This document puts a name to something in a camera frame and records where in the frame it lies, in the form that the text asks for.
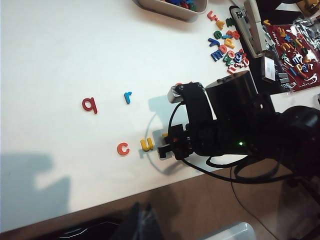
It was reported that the red magnet letter package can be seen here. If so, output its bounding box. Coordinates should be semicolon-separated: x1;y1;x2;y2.
264;23;320;92

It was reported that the orange letter c magnet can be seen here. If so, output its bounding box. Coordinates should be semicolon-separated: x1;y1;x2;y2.
116;141;131;158

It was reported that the beige pulp tray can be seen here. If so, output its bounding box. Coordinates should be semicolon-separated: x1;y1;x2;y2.
131;0;209;24

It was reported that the small white box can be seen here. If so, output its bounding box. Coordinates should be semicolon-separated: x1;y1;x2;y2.
261;56;276;83

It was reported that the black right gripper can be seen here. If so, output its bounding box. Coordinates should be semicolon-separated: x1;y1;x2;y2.
158;123;195;161

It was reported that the orange letter n magnet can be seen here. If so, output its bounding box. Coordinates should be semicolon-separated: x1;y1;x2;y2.
206;10;221;22

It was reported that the white plastic bin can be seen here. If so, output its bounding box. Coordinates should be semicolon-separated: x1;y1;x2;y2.
199;221;257;240

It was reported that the black floor cable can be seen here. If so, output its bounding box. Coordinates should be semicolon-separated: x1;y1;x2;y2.
229;183;263;226

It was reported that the black desk mat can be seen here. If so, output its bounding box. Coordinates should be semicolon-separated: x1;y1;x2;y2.
246;4;320;97

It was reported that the black glossy case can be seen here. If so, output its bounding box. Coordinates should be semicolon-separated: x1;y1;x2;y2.
37;216;126;240

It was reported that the red letter q magnet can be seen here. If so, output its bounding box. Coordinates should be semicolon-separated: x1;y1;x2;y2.
81;96;99;115

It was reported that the yellow letter u magnet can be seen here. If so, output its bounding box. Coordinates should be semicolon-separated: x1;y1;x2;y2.
139;137;155;152

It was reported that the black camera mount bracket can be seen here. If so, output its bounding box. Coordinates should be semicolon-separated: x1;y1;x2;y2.
178;81;216;126

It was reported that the grey staple strip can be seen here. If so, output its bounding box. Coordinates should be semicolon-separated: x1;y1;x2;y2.
276;72;289;89

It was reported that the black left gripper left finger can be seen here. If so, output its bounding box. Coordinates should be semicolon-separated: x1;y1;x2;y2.
117;201;141;240

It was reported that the blue letter y magnet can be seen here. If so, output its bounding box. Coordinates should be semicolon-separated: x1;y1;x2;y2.
207;37;222;48

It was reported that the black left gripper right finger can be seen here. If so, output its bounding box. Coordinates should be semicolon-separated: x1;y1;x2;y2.
146;203;163;240

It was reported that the black camera cable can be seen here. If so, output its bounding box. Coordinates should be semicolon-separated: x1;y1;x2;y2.
167;102;296;185

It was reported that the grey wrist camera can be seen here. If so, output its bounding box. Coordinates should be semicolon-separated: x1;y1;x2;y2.
166;84;185;104

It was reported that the blue letter E magnet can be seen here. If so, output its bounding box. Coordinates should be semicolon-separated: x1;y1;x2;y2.
210;49;226;62

